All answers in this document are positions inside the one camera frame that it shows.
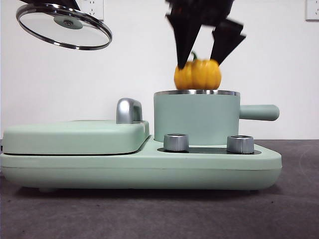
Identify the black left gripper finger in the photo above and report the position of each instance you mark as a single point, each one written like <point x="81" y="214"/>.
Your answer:
<point x="35" y="1"/>
<point x="69" y="3"/>

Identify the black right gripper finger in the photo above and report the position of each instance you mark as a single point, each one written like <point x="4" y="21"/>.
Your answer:
<point x="225" y="39"/>
<point x="185" y="39"/>

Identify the glass lid with green knob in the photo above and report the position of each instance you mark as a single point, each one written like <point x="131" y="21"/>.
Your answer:
<point x="67" y="23"/>

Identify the yellow toy pumpkin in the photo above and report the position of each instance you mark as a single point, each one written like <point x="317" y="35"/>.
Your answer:
<point x="199" y="77"/>

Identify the silver control knob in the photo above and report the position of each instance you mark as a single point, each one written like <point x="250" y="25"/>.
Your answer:
<point x="175" y="143"/>
<point x="240" y="145"/>

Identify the mint green cooker base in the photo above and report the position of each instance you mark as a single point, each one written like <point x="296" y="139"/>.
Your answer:
<point x="74" y="171"/>

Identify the white wall socket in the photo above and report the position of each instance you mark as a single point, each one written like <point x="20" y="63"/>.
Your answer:
<point x="96" y="8"/>
<point x="312" y="12"/>

